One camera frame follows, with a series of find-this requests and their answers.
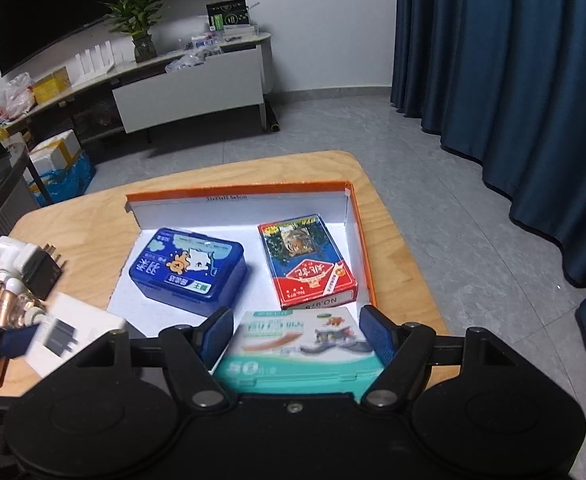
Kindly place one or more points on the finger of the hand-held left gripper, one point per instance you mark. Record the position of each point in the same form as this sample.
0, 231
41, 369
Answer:
18, 341

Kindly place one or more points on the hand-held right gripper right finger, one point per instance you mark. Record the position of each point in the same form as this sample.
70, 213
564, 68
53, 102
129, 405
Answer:
375, 335

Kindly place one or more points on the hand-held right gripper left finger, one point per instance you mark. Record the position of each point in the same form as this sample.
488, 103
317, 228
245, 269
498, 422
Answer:
218, 332

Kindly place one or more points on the white charger box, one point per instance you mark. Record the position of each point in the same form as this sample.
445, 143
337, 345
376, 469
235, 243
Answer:
83, 320

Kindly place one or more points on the blue plastic box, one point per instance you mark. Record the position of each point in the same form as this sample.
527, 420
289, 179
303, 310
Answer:
183, 270

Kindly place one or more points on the teal cartoon box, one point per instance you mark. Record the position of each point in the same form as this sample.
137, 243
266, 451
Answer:
293, 355

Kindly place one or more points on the red blue playing card box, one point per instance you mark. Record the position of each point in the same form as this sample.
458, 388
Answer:
303, 260

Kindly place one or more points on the orange white cardboard tray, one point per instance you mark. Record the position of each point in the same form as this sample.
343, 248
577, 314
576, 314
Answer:
233, 210

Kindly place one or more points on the black charger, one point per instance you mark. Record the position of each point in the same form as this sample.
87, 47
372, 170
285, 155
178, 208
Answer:
43, 272

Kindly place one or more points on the white round plug device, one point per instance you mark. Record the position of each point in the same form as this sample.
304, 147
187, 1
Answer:
4, 250

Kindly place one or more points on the blue plastic bag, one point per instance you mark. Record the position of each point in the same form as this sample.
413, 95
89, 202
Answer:
68, 180

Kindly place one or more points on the white foam box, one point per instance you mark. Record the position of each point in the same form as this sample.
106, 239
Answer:
55, 147

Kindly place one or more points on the white tv cabinet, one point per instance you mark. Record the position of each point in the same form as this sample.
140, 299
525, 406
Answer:
188, 90

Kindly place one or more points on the white plastic bag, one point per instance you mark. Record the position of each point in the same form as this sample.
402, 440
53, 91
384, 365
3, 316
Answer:
15, 95

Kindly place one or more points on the yellow box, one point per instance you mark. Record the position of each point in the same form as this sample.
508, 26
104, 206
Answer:
48, 87

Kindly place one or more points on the clear plastic bag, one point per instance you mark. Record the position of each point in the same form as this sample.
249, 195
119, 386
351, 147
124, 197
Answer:
185, 62

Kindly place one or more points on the white router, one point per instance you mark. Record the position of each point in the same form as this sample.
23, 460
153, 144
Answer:
95, 62

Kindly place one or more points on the potted plant in dark vase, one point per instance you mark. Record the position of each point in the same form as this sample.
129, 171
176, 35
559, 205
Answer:
143, 45

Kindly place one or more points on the blue curtain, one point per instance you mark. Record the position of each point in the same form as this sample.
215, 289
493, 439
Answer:
498, 60

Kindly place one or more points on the black green box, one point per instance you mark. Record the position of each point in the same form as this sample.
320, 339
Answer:
230, 15

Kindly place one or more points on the black television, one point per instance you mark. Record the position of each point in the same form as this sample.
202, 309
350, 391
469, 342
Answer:
73, 0

